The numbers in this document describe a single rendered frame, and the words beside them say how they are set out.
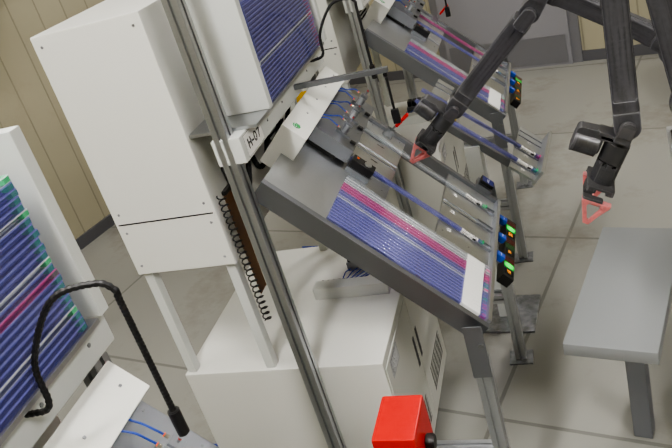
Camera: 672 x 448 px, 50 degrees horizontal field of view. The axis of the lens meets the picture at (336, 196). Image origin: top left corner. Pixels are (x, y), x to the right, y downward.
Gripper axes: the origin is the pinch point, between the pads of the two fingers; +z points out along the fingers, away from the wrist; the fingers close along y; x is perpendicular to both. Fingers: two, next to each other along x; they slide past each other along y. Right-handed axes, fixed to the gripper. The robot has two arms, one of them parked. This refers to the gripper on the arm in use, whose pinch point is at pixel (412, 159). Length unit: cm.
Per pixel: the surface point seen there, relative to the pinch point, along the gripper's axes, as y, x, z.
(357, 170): 29.3, -15.9, -1.4
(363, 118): 5.5, -21.7, -5.0
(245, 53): 49, -58, -23
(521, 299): -48, 84, 50
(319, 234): 60, -17, 4
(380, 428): 101, 15, 10
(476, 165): -37.0, 26.9, 5.3
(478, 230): 15.3, 28.0, 0.2
